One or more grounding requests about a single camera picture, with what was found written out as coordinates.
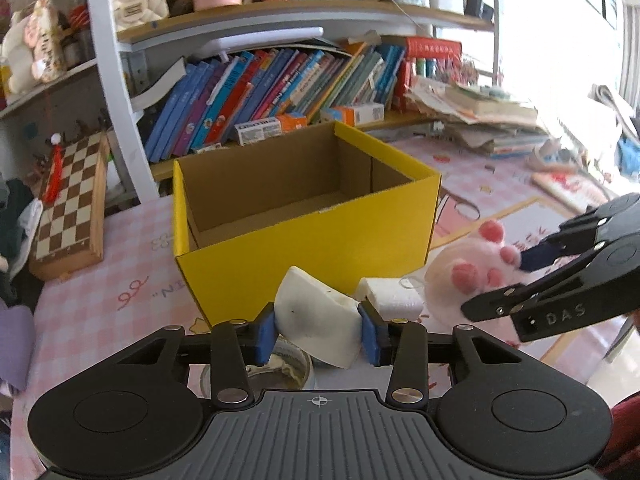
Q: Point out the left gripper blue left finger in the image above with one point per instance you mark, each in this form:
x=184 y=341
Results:
x=234 y=345

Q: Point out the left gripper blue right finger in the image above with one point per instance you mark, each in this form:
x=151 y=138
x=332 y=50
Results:
x=402 y=345

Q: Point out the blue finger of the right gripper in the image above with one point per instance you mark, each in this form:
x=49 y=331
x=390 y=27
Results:
x=622 y=254
x=604 y=224

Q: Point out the pink plush pig toy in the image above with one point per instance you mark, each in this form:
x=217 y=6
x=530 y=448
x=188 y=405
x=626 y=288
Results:
x=470 y=266

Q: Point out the white power adapter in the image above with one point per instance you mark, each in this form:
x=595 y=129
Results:
x=391 y=297

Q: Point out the clear packing tape roll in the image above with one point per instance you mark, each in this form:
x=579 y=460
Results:
x=288 y=368

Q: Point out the white power bank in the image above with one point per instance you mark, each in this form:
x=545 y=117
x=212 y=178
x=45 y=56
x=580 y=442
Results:
x=318 y=319

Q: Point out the stack of papers and books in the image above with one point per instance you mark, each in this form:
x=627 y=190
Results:
x=479 y=118

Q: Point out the yellow cardboard box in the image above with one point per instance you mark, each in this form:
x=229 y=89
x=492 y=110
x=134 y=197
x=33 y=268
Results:
x=330 y=199

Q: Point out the wooden chess board box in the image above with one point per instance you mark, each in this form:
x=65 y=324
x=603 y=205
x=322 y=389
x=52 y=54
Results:
x=70 y=234

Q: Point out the white orange medicine box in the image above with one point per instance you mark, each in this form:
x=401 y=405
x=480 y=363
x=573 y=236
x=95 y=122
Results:
x=262 y=129

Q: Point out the red book box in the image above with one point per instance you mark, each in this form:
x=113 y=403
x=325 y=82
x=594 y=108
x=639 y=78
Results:
x=421 y=55

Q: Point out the row of leaning books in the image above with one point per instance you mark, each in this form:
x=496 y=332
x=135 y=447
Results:
x=208 y=98

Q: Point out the pile of clothes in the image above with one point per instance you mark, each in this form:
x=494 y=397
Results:
x=20 y=290

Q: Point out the red tassel ornament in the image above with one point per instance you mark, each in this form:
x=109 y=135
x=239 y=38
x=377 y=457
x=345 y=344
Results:
x=55 y=177

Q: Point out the cream plush toy on shelf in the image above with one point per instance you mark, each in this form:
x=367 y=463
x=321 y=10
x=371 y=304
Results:
x=32 y=47

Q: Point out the white shelf post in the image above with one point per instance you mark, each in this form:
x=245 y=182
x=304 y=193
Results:
x=125 y=142

